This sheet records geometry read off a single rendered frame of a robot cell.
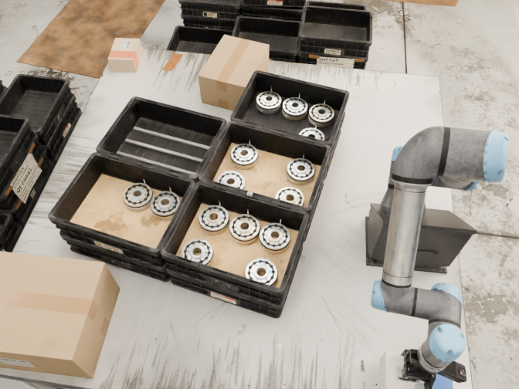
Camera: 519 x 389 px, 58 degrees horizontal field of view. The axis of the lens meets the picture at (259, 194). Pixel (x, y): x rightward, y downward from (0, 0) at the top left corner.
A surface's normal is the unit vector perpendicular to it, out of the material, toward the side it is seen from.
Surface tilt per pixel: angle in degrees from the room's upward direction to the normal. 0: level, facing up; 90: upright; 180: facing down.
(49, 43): 0
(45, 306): 0
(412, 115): 0
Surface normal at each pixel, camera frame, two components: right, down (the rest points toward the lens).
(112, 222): 0.00, -0.58
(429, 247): -0.11, 0.81
